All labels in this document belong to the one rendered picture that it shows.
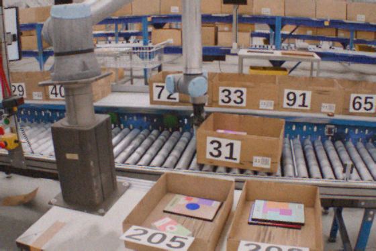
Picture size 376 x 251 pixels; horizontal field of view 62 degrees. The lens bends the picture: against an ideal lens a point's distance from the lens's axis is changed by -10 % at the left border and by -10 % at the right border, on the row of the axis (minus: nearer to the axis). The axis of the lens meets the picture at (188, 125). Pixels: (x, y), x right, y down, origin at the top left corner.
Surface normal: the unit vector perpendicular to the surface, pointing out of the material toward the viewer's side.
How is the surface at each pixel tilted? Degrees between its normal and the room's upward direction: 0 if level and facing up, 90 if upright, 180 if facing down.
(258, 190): 89
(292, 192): 89
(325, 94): 91
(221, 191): 89
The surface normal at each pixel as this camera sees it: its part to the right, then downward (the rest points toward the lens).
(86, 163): -0.24, 0.32
